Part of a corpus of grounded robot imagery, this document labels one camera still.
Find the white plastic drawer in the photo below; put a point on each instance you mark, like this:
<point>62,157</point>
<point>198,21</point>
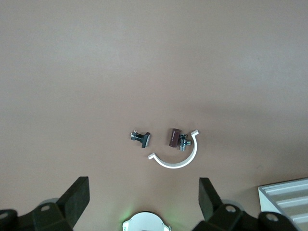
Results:
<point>293,192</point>
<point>303,220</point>
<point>298,207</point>

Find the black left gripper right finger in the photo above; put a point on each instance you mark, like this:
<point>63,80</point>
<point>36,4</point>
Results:
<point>209,199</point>

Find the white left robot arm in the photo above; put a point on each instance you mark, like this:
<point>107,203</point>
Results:
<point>144,222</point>

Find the white drawer cabinet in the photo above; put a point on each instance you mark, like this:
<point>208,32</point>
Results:
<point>260,188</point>

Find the small black switch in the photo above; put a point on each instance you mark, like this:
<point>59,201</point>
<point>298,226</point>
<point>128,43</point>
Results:
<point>144,140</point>

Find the white curved pipe clamp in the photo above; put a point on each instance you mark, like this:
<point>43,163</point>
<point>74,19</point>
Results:
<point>173,166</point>

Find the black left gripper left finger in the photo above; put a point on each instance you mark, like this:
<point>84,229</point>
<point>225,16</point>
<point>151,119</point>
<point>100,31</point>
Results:
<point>72,199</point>

